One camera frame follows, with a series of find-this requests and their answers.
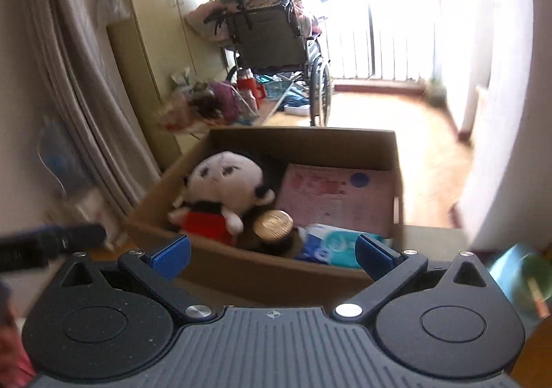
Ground red thermos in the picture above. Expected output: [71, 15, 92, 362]
[236, 68, 255, 91]

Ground clear plastic bag blue contents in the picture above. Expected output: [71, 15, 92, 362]
[37, 118, 93, 194]

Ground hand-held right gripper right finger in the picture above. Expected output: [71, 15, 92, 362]
[334, 234, 490, 323]

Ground cluttered side table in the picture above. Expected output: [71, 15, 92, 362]
[172, 99, 281, 143]

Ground pink blanket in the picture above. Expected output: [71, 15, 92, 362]
[185, 0, 236, 48]

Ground cream wardrobe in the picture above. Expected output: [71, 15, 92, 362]
[88, 0, 234, 164]

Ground purple bag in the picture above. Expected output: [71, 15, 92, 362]
[209, 81, 242, 125]

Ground brown cardboard box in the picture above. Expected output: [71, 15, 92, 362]
[123, 126, 405, 307]

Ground potted plant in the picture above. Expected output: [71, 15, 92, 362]
[425, 77, 448, 107]

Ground black-haired plush doll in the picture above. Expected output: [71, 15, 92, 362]
[168, 151, 277, 247]

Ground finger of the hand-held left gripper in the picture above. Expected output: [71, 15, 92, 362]
[41, 222, 107, 259]

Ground balcony railing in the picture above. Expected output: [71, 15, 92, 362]
[321, 0, 436, 82]

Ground teal green round object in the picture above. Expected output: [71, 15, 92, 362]
[487, 242, 545, 322]

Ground green wheelchair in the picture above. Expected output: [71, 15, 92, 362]
[203, 0, 333, 127]

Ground blue teal tissue pack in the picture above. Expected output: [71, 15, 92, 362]
[295, 223, 391, 270]

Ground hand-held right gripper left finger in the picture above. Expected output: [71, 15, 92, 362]
[60, 235, 216, 324]

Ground blue plastic basket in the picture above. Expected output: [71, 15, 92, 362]
[261, 78, 303, 99]

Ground beige curtain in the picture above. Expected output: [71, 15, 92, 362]
[21, 0, 162, 216]

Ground green white tissue box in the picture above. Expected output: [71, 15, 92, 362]
[169, 68, 193, 89]

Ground pink cartoon notebook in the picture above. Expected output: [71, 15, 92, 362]
[275, 163, 395, 237]

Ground round gold tin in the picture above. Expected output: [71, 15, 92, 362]
[252, 210, 299, 257]

